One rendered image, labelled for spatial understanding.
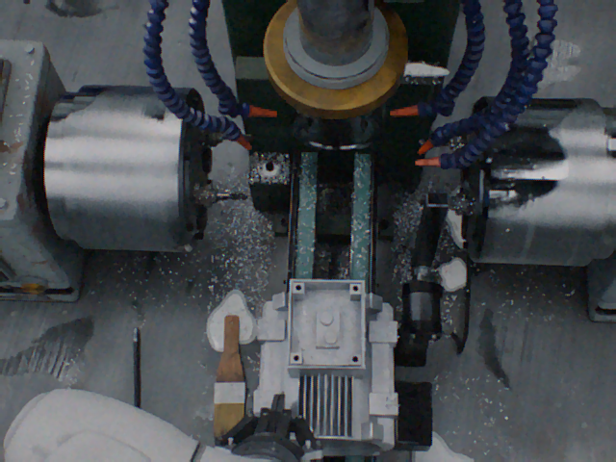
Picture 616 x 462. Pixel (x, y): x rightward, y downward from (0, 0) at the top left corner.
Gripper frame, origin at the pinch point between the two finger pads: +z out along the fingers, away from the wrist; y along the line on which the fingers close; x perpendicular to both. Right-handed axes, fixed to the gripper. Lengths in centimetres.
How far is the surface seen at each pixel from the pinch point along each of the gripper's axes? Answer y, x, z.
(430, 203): -18.6, -27.9, 0.7
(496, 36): -35, -53, 67
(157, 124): 19.0, -36.2, 15.4
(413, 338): -18.2, -6.8, 14.9
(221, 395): 11.3, 8.1, 30.9
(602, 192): -43, -29, 13
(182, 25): 25, -53, 68
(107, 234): 26.5, -20.0, 16.9
